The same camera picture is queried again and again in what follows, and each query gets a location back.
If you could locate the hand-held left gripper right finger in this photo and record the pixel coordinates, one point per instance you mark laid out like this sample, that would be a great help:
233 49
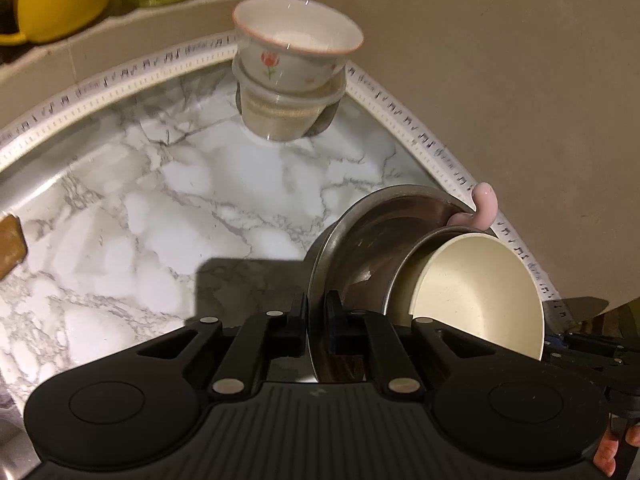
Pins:
340 335

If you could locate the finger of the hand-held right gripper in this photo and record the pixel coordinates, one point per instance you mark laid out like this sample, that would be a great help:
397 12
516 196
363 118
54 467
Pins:
590 360

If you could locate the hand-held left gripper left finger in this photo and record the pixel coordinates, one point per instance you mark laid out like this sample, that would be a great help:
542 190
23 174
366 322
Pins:
292 335

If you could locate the steel bowl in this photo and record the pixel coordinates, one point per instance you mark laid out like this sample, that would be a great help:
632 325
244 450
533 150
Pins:
360 240

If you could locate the cream bowl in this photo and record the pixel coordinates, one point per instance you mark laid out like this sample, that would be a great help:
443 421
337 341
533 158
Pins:
475 300

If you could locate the pink pot with steel interior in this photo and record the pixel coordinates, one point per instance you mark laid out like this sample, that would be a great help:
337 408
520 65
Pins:
482 205

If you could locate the person's right hand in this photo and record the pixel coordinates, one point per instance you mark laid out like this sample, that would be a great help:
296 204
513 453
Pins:
607 452

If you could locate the clear plastic container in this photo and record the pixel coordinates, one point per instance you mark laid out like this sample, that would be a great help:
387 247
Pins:
285 115

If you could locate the floral white bowl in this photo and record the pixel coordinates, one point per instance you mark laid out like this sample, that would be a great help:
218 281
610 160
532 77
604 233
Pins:
295 55

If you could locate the brown sponge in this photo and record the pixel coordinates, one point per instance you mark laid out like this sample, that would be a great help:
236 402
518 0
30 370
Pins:
10 250

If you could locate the patterned edge sealing tape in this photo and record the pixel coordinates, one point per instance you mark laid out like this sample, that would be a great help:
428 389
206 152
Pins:
125 72

